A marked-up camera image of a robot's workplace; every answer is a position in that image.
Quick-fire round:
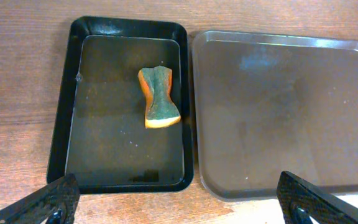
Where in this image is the orange green scrub sponge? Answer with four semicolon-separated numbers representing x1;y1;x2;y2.
137;66;181;129

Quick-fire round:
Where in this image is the black water basin tray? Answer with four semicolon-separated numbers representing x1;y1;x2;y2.
47;16;195;194

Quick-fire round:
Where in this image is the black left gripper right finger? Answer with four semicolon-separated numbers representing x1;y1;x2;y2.
276;171;358;224

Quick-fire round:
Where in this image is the brown serving tray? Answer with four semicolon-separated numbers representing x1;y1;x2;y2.
192;30;358;201

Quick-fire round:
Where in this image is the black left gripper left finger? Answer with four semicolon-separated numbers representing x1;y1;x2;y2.
0;174;80;224

